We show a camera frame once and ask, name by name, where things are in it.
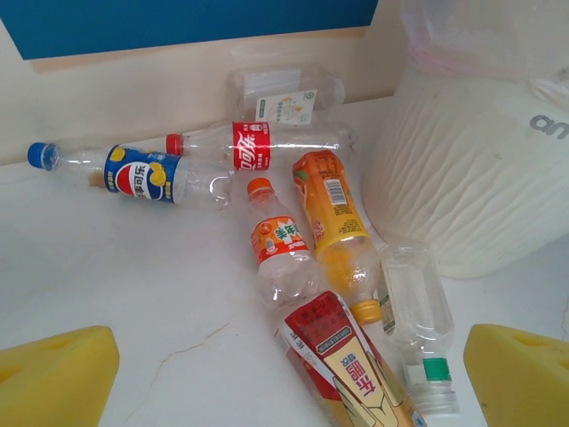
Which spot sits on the clear bottle orange cap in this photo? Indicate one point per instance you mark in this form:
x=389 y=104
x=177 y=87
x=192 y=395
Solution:
x=278 y=240

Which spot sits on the Pepsi bottle blue label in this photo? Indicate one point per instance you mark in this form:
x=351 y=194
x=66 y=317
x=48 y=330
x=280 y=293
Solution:
x=142 y=178

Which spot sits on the orange juice bottle yellow cap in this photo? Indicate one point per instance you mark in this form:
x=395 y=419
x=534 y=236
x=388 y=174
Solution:
x=333 y=213

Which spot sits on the red bottle cap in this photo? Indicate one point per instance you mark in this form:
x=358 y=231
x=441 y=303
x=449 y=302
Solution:
x=174 y=143

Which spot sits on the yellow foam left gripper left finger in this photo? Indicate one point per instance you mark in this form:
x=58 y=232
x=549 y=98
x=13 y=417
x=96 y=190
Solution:
x=53 y=378

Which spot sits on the white plastic bin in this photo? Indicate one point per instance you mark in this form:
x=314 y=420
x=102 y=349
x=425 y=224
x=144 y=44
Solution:
x=453 y=178

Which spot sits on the tea bottle red gold label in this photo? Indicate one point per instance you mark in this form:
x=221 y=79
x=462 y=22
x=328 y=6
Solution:
x=347 y=364

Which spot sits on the Coca-Cola bottle red label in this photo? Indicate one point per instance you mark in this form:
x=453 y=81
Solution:
x=251 y=147

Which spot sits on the clear plastic bin liner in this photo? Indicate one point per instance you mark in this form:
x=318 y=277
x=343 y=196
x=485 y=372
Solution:
x=467 y=40

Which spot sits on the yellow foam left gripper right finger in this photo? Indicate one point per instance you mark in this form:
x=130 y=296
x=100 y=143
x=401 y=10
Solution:
x=524 y=382

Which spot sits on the square clear bottle white label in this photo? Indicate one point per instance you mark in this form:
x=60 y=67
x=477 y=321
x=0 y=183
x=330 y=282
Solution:
x=284 y=98

